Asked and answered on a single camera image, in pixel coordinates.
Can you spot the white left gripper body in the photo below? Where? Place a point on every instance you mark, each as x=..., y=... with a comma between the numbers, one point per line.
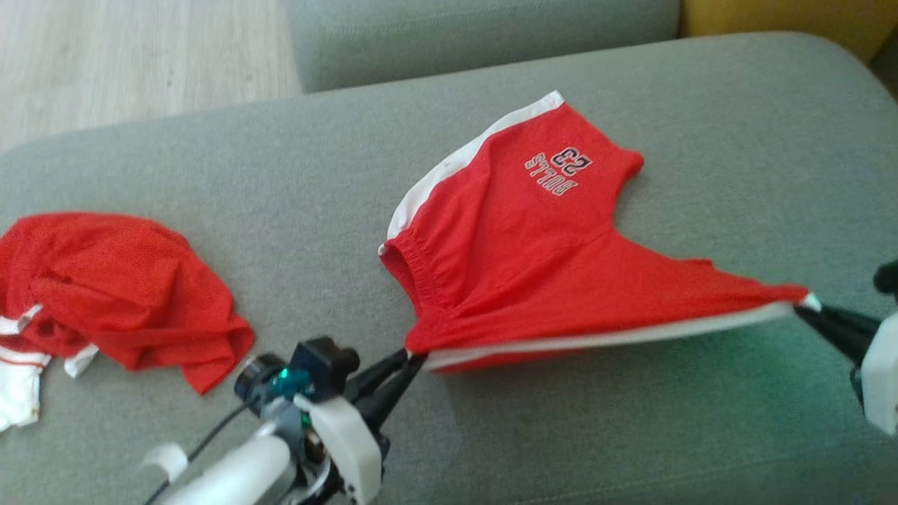
x=351, y=449

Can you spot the red white-sleeved Bulls jersey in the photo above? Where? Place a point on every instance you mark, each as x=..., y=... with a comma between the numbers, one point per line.
x=126, y=294

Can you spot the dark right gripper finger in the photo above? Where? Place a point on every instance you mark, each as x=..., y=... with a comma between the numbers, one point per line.
x=852, y=344
x=852, y=322

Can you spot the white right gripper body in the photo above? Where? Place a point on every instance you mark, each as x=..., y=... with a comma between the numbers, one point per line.
x=882, y=379

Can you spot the red Bulls 23 shorts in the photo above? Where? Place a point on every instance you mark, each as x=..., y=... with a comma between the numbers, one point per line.
x=526, y=266

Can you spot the grey sofa cushion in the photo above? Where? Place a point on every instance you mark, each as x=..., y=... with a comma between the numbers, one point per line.
x=456, y=35

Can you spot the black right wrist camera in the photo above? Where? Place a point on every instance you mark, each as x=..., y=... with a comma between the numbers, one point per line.
x=889, y=277

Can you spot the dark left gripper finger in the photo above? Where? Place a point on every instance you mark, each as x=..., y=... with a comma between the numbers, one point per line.
x=379, y=375
x=393, y=396

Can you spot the yellow cushion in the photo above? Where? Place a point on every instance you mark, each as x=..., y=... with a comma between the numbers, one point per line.
x=772, y=17

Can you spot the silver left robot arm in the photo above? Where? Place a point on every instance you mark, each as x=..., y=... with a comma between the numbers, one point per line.
x=238, y=470

